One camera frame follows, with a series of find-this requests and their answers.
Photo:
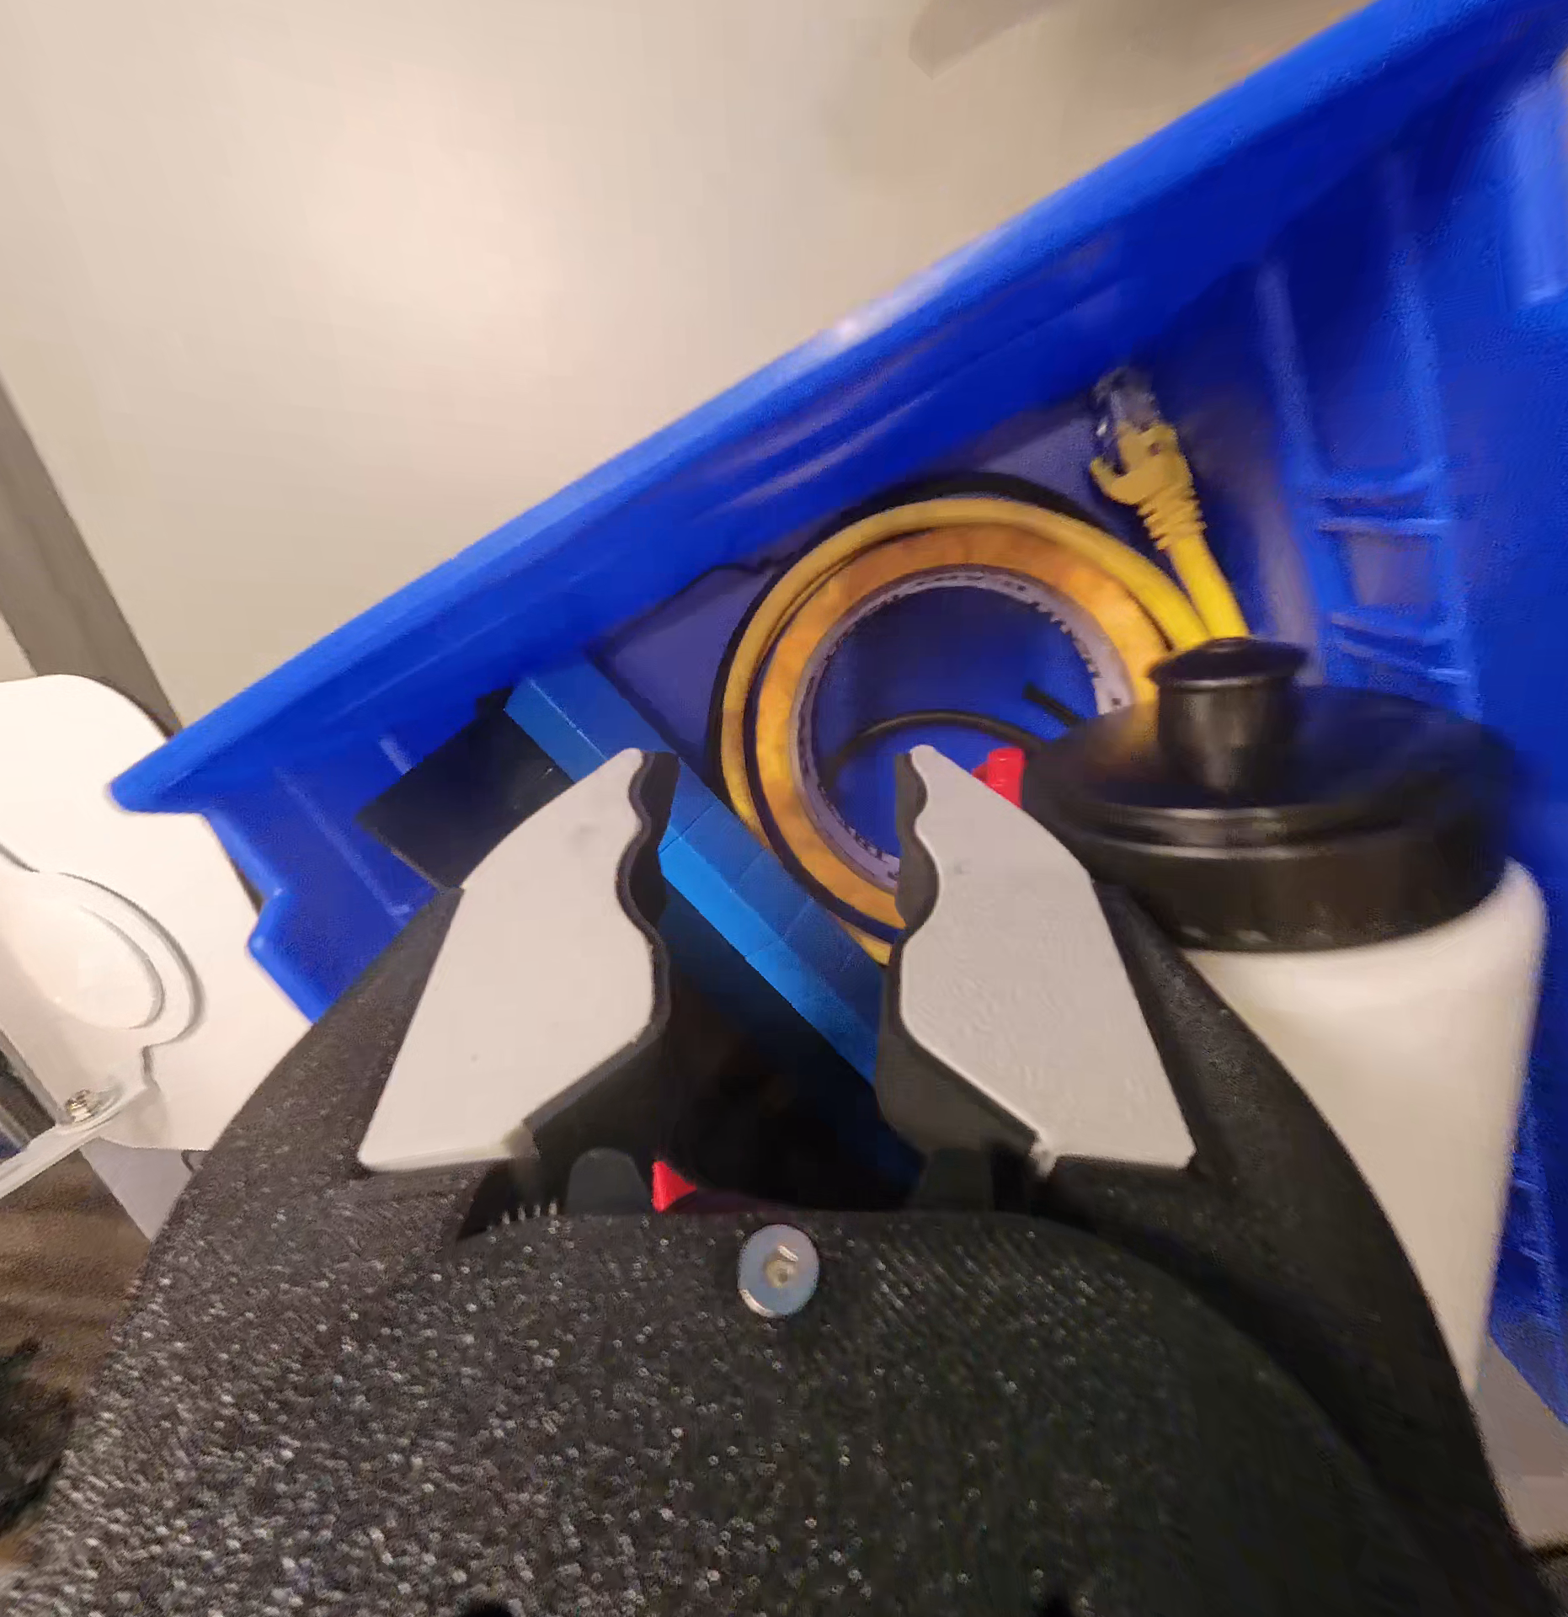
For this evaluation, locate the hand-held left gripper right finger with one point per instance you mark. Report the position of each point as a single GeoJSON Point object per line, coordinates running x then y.
{"type": "Point", "coordinates": [1036, 1011]}

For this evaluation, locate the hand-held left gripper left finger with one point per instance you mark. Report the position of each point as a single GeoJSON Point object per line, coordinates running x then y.
{"type": "Point", "coordinates": [518, 1000]}

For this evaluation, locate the blue plastic bin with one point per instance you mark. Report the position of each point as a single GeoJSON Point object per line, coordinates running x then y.
{"type": "Point", "coordinates": [986, 316]}

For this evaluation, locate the red plastic block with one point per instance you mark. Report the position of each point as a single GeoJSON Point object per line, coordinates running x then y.
{"type": "Point", "coordinates": [999, 774]}

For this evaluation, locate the blue brick plate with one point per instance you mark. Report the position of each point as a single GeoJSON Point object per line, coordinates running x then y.
{"type": "Point", "coordinates": [734, 886]}

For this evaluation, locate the white bottle with black lid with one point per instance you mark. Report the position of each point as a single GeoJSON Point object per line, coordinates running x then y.
{"type": "Point", "coordinates": [1353, 1074]}

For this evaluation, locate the yellow tape roll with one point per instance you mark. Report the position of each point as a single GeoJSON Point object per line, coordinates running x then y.
{"type": "Point", "coordinates": [785, 733]}

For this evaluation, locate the white metal stand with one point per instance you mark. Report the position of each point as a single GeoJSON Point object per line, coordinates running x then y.
{"type": "Point", "coordinates": [90, 886]}

